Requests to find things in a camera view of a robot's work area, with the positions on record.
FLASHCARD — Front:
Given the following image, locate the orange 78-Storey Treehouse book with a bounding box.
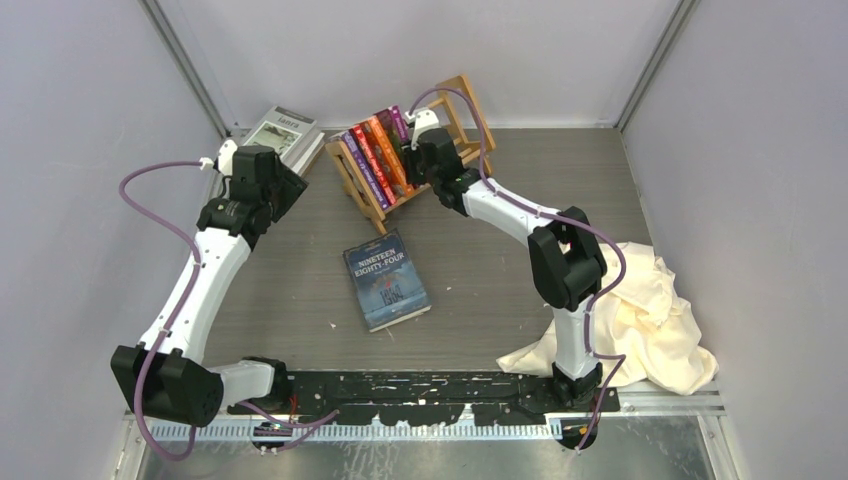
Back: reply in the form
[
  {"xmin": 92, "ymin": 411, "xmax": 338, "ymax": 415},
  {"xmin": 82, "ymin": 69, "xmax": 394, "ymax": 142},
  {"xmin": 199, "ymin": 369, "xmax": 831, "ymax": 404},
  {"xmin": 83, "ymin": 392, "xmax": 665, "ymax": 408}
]
[{"xmin": 361, "ymin": 115, "xmax": 412, "ymax": 199}]

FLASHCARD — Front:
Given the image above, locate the magenta paperback book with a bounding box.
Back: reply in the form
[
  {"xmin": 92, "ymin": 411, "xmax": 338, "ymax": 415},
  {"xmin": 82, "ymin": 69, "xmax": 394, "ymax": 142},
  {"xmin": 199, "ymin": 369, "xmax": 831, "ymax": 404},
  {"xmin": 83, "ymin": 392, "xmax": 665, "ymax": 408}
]
[{"xmin": 376, "ymin": 105, "xmax": 408, "ymax": 162}]

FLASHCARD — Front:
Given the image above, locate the red Treehouse book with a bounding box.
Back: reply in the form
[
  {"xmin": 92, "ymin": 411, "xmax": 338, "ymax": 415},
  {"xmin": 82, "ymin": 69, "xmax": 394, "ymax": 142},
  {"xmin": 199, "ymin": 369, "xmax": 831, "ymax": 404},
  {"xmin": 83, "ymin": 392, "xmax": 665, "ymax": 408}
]
[{"xmin": 351, "ymin": 124, "xmax": 396, "ymax": 210}]

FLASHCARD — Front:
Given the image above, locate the purple 52-Storey Treehouse book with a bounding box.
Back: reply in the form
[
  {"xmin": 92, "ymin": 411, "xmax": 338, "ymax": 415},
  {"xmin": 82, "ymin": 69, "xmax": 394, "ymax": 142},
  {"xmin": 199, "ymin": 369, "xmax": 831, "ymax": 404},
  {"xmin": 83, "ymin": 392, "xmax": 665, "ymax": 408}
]
[{"xmin": 330, "ymin": 130, "xmax": 391, "ymax": 211}]

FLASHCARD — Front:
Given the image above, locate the blue Nineteen Eighty-Four book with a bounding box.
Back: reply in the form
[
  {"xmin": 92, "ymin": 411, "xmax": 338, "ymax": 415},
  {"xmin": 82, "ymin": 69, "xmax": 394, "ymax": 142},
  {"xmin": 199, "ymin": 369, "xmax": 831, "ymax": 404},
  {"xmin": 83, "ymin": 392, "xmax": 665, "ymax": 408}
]
[{"xmin": 342, "ymin": 229, "xmax": 431, "ymax": 333}]

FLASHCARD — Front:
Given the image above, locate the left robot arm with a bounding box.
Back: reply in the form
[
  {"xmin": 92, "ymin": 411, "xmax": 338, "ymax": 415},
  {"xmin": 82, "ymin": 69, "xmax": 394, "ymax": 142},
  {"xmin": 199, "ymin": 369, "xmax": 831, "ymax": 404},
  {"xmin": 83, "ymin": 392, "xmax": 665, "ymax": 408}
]
[{"xmin": 110, "ymin": 141, "xmax": 308, "ymax": 428}]

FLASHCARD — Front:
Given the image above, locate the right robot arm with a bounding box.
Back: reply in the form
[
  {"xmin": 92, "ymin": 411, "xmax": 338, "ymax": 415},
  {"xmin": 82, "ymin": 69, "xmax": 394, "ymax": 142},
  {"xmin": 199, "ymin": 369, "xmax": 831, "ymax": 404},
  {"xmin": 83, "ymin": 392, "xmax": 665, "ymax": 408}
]
[{"xmin": 403, "ymin": 127, "xmax": 607, "ymax": 411}]

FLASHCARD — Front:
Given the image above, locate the stack of grey magazines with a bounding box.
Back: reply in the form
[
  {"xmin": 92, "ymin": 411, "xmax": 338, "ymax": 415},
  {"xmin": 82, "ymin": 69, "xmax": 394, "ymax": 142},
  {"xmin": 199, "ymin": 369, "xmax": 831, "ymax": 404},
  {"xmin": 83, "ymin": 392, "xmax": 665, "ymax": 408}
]
[{"xmin": 237, "ymin": 106, "xmax": 325, "ymax": 177}]

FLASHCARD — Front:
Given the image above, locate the wooden book rack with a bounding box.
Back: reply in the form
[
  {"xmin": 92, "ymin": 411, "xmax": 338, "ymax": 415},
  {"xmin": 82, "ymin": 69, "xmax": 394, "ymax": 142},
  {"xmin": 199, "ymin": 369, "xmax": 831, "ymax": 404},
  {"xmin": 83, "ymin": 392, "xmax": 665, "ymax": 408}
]
[{"xmin": 324, "ymin": 72, "xmax": 498, "ymax": 235}]

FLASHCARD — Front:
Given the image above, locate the cream cloth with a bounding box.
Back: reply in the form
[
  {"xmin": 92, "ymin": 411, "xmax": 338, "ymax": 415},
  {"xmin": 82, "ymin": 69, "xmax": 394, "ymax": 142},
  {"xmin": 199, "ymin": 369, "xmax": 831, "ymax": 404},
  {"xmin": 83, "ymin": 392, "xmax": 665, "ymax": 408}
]
[{"xmin": 496, "ymin": 241, "xmax": 720, "ymax": 397}]

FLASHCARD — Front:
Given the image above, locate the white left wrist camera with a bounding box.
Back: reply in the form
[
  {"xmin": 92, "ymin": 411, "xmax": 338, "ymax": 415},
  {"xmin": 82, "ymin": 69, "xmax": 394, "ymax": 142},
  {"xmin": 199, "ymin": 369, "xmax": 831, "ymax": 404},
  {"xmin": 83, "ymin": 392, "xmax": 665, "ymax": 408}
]
[{"xmin": 199, "ymin": 139, "xmax": 239, "ymax": 176}]

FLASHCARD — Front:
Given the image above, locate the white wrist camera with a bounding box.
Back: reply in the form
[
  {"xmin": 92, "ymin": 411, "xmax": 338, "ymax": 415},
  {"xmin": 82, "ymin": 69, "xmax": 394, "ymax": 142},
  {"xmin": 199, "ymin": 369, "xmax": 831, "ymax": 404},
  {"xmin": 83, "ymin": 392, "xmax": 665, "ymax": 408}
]
[
  {"xmin": 404, "ymin": 108, "xmax": 441, "ymax": 150},
  {"xmin": 199, "ymin": 139, "xmax": 239, "ymax": 176}
]

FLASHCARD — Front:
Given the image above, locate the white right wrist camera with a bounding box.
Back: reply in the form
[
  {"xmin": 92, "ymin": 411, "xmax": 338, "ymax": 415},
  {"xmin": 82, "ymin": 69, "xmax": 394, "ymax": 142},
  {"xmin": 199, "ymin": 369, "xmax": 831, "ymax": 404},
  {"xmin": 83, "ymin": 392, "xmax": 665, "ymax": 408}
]
[{"xmin": 404, "ymin": 108, "xmax": 441, "ymax": 150}]

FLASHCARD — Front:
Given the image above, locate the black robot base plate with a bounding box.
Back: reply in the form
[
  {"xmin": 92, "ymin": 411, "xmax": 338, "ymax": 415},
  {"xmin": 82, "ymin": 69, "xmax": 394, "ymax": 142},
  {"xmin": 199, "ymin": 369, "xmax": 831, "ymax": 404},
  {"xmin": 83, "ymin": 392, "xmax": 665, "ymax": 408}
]
[{"xmin": 249, "ymin": 370, "xmax": 620, "ymax": 427}]

